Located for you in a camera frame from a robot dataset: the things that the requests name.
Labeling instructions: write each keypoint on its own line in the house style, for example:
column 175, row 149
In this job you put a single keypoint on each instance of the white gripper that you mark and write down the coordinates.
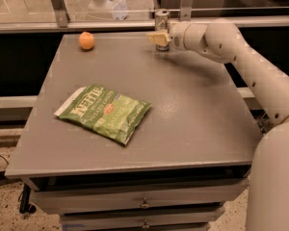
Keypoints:
column 177, row 35

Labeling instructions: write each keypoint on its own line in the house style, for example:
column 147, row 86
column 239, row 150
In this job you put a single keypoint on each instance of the silver blue redbull can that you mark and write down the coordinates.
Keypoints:
column 162, row 16

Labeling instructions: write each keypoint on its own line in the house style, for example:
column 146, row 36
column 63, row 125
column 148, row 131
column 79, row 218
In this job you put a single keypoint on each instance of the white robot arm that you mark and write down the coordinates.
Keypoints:
column 222, row 42

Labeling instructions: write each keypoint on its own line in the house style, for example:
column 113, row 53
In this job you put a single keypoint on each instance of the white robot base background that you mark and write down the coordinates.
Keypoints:
column 107, row 10

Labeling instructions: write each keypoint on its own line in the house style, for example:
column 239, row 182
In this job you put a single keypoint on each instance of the orange fruit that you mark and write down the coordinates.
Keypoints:
column 86, row 41

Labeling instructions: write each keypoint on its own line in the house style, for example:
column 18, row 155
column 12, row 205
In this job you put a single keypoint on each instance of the green kettle chips bag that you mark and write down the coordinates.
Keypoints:
column 106, row 112

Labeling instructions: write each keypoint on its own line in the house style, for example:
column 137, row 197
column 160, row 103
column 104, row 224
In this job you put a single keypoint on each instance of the grey drawer cabinet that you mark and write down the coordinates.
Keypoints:
column 197, row 128

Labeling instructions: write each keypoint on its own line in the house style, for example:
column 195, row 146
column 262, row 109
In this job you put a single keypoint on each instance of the lower grey drawer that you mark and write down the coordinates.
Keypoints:
column 143, row 219

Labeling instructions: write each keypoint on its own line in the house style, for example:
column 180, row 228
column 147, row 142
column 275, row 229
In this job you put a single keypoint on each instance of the grey drawer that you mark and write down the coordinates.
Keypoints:
column 139, row 197
column 143, row 219

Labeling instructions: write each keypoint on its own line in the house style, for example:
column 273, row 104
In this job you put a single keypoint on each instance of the upper grey drawer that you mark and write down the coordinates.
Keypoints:
column 139, row 197

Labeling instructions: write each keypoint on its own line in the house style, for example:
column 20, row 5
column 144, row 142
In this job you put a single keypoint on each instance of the black caster wheel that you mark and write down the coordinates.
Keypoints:
column 25, row 207

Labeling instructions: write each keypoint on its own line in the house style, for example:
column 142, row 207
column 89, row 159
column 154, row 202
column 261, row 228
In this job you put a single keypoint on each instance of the metal railing frame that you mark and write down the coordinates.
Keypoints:
column 42, row 16

